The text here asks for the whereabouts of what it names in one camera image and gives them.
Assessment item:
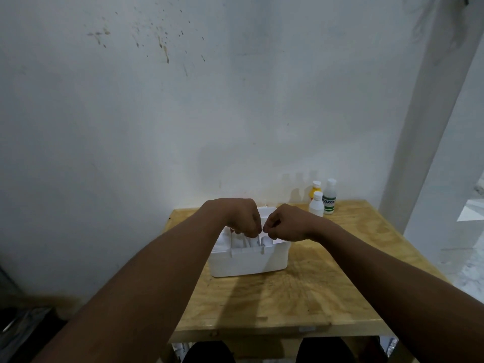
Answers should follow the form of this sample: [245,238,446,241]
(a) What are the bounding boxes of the person's right forearm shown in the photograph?
[314,219,484,363]

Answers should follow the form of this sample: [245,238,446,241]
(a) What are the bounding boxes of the person's black shorts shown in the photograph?
[181,336,379,363]

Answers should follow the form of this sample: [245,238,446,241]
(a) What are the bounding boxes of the white block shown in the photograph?
[456,199,484,223]

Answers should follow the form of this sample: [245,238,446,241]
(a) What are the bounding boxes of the clear bottle green label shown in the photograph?
[322,178,338,215]

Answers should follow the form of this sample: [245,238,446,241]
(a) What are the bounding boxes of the person's left hand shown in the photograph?
[202,198,263,238]

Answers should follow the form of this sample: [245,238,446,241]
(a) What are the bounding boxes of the white first aid box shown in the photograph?
[208,206,292,278]

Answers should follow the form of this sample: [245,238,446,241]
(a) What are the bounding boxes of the person's right hand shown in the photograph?
[263,203,322,243]

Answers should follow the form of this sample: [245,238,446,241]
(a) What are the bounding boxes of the person's left forearm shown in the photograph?
[32,207,231,363]

